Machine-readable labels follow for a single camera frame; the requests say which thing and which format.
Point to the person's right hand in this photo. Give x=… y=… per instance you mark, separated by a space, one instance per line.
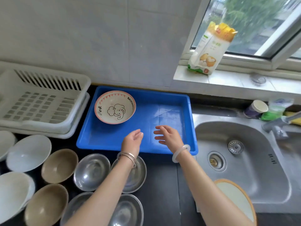
x=170 y=138

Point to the person's left hand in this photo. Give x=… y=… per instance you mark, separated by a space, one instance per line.
x=131 y=143

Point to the stainless steel bowl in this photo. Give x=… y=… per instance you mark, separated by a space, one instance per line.
x=70 y=207
x=138 y=176
x=129 y=211
x=90 y=171

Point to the blue plastic tray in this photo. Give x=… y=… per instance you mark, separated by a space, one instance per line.
x=152 y=103

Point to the pink rimmed elephant print bowl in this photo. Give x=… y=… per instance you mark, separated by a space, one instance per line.
x=115 y=107

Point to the tan bowl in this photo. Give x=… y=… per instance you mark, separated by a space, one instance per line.
x=45 y=205
x=59 y=165

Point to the cream bowl with orange rim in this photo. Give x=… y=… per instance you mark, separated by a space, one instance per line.
x=235 y=200

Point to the white bowl with dark mark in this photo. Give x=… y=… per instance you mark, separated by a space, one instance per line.
x=13 y=195

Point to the white plastic dish rack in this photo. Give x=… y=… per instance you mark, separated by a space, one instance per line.
x=5 y=80

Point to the person's right forearm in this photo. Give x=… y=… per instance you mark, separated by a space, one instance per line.
x=207 y=193

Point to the person's left forearm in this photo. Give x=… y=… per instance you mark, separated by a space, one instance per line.
x=101 y=197

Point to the black countertop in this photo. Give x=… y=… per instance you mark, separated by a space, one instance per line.
x=162 y=185

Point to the silver wrist bangle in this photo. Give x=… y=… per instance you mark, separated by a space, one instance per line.
x=129 y=155

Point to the white jade bangle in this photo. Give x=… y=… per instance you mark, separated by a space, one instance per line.
x=179 y=150

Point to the metal sink strainer plug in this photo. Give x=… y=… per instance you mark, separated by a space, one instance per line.
x=235 y=147

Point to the white tiled window sill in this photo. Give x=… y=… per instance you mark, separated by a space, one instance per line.
x=223 y=84

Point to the purple paper cup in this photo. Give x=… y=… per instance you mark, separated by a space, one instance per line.
x=251 y=112

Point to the stainless steel double sink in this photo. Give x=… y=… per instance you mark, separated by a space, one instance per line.
x=258 y=174

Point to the white and yellow flour bag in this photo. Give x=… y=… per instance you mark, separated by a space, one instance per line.
x=211 y=51

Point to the green detergent pouch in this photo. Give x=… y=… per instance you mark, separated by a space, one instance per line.
x=270 y=115

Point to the chrome faucet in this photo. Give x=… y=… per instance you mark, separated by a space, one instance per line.
x=275 y=127

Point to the yellow sponge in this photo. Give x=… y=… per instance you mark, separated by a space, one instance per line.
x=295 y=120

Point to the white window frame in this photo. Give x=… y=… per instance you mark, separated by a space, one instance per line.
x=247 y=61

